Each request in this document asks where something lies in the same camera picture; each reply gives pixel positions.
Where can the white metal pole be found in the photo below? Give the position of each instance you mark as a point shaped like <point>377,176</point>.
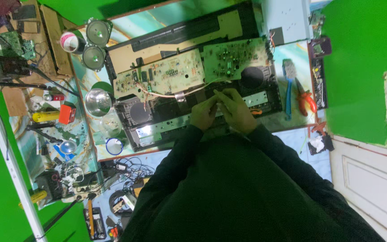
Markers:
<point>8,158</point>

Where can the purple small box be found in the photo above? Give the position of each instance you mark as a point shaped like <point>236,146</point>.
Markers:
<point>320,47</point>

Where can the black electronic device chassis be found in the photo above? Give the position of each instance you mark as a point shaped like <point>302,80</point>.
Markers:
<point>166,114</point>

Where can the black meter device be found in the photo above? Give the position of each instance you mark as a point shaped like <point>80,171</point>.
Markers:
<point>49,184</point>

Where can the yellow torch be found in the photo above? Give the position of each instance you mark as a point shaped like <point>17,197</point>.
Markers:
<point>35,198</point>

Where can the black open tool case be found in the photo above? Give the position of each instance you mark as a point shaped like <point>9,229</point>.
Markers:
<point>95,224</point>

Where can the shiny metal bowl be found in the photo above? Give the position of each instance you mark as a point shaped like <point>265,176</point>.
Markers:
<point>98,102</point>

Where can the round grey speaker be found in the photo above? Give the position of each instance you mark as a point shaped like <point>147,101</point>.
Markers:
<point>98,32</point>
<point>94,57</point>

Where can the person's right fingers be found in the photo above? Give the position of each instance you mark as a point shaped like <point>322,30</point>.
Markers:
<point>223,95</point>

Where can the black white crumpled object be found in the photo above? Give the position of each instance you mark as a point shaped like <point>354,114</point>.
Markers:
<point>320,144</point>

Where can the beige green circuit board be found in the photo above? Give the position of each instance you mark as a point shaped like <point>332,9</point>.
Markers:
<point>166,72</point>

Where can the wooden board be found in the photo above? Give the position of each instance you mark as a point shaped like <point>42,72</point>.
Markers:
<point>56,40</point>

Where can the dark green circuit board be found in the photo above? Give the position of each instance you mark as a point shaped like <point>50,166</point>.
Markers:
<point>233,58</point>

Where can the black parts tray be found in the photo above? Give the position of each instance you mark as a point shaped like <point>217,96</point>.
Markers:
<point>319,84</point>

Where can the person's right hand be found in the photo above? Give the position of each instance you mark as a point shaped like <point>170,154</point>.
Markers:
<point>237,112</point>

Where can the person's left fingers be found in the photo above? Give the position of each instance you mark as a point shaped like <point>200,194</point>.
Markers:
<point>212,100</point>

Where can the person's left hand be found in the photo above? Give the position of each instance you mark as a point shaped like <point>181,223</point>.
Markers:
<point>202,116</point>

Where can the green round lid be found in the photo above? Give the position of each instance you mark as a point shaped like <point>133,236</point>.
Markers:
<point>102,85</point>

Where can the clear glass bowl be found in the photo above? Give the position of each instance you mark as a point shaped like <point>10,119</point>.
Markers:
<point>110,126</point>

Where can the orange small box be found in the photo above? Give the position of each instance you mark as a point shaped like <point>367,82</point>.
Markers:
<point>67,114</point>

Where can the grey metal case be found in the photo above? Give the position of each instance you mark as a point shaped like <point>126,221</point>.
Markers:
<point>286,20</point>

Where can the person's dark sweater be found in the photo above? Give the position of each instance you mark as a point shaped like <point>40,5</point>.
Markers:
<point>233,195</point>

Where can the cluttered side workbench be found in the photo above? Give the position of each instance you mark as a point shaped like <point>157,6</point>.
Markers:
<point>29,100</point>

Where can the small green circuit board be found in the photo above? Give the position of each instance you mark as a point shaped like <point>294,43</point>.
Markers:
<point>16,45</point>

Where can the blue rimmed white cup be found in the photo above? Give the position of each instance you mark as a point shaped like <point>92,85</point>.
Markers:
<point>114,146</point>

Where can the yellow cylinder tube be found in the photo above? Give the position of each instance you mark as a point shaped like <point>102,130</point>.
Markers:
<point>45,116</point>

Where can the black panel with beige board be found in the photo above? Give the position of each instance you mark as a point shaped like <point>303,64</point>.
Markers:
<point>186,32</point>

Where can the red small clamp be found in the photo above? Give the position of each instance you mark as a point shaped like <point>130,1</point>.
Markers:
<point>318,127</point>

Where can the white door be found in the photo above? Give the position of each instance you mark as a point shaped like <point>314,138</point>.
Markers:
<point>371,181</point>

